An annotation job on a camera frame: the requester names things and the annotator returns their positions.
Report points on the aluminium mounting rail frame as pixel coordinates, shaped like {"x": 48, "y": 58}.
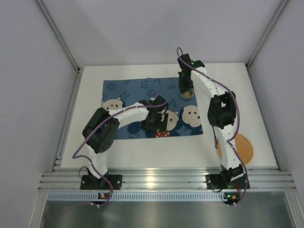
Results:
{"x": 161, "y": 169}

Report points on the aluminium corner post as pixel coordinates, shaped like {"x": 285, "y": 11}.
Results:
{"x": 46, "y": 14}
{"x": 266, "y": 33}

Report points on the blue cartoon placemat cloth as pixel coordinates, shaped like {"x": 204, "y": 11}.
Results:
{"x": 184, "y": 116}

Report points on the left aluminium corner post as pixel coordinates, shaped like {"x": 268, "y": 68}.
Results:
{"x": 46, "y": 14}

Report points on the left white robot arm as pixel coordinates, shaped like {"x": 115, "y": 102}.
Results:
{"x": 101, "y": 130}

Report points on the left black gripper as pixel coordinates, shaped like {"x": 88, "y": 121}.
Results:
{"x": 153, "y": 125}

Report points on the orange woven round coaster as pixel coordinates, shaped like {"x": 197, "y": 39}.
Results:
{"x": 244, "y": 148}

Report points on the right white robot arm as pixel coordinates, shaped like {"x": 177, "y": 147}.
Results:
{"x": 222, "y": 113}

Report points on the small beige ceramic cup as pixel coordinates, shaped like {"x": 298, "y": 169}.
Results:
{"x": 188, "y": 94}

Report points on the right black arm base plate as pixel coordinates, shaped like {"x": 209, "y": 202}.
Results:
{"x": 216, "y": 183}

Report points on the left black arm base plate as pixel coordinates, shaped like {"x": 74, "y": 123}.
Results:
{"x": 92, "y": 183}

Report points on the perforated metal cable strip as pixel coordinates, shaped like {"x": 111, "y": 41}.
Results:
{"x": 142, "y": 196}

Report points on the right aluminium corner post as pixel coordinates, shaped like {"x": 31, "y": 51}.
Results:
{"x": 266, "y": 33}

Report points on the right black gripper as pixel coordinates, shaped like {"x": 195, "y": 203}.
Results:
{"x": 185, "y": 86}

